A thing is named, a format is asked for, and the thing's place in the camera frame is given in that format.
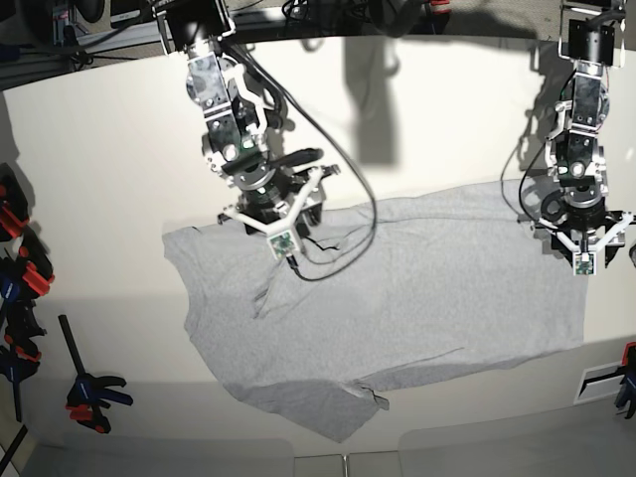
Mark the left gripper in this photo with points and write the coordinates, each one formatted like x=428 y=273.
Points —
x=578 y=222

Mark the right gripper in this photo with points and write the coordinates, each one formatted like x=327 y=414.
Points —
x=283 y=187

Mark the grey T-shirt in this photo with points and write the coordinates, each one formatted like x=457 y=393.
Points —
x=414 y=292

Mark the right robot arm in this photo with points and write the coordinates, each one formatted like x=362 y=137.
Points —
x=239 y=107

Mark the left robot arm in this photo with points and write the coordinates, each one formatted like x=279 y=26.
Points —
x=591 y=37

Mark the white label plate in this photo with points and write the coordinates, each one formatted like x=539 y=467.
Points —
x=598 y=383

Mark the blue clamp right edge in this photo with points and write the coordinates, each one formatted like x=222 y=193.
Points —
x=625 y=399

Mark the orange black clamp lower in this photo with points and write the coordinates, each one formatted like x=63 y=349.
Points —
x=35 y=269

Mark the orange black clamp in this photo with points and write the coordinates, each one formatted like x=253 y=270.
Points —
x=35 y=269
x=15 y=219

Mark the orange black clamp upper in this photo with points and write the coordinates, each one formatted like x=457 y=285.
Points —
x=15 y=219

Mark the blue black clamp left edge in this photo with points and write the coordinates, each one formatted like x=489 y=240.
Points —
x=20 y=357

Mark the blue black bar clamp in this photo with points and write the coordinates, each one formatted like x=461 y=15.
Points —
x=89 y=395

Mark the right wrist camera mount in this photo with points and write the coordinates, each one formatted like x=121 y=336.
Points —
x=281 y=236

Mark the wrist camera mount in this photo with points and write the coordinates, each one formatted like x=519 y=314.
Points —
x=582 y=248
x=281 y=236

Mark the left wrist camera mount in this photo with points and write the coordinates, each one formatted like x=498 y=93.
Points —
x=582 y=248

